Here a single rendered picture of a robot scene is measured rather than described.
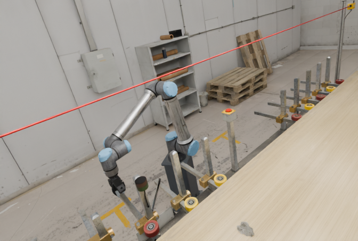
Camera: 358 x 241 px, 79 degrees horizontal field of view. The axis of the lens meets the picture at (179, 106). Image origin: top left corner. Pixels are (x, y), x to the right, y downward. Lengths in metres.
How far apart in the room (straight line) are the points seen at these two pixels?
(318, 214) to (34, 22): 3.51
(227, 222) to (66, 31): 3.17
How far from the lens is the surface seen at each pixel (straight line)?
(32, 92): 3.57
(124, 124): 1.64
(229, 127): 1.60
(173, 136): 2.05
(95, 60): 3.47
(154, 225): 1.32
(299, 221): 1.29
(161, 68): 4.26
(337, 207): 1.39
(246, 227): 1.23
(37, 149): 3.77
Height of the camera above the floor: 1.89
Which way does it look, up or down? 22 degrees down
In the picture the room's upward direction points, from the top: 12 degrees counter-clockwise
